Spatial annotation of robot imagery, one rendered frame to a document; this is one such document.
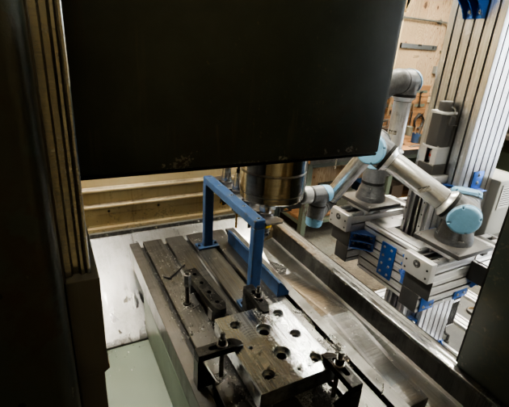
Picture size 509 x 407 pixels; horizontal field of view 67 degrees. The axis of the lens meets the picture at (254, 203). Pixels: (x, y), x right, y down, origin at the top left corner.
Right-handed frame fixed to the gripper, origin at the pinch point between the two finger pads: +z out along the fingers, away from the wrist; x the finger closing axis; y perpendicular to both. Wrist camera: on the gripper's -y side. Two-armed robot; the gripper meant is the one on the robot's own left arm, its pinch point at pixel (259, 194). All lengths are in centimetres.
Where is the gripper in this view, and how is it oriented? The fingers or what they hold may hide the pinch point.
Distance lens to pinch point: 154.7
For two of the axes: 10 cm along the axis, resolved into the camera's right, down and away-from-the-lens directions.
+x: -4.5, -3.6, 8.1
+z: -8.9, 0.9, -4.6
